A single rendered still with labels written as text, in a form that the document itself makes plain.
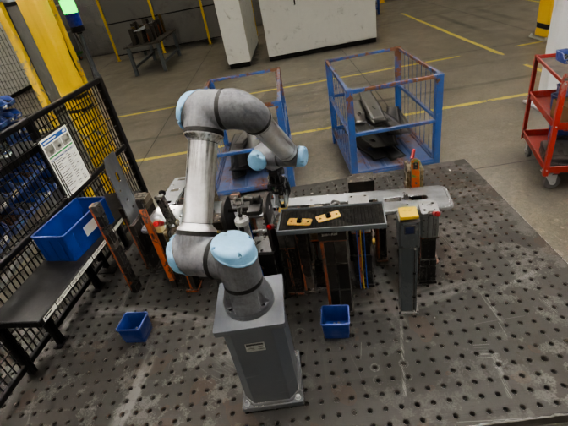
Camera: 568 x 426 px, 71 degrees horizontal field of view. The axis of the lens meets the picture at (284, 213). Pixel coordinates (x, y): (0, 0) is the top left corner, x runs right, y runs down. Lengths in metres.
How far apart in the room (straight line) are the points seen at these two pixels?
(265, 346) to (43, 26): 1.81
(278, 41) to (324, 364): 8.39
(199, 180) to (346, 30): 8.55
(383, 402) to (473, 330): 0.44
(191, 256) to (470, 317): 1.07
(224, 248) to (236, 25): 8.45
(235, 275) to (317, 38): 8.60
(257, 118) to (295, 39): 8.30
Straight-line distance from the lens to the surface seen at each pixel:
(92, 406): 1.75
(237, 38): 9.39
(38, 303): 1.75
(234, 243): 1.07
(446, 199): 1.76
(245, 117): 1.13
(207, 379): 1.61
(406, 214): 1.39
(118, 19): 14.06
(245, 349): 1.24
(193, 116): 1.17
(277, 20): 9.35
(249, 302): 1.14
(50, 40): 2.36
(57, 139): 2.14
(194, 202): 1.14
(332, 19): 9.46
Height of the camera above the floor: 1.94
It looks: 33 degrees down
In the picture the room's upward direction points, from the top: 11 degrees counter-clockwise
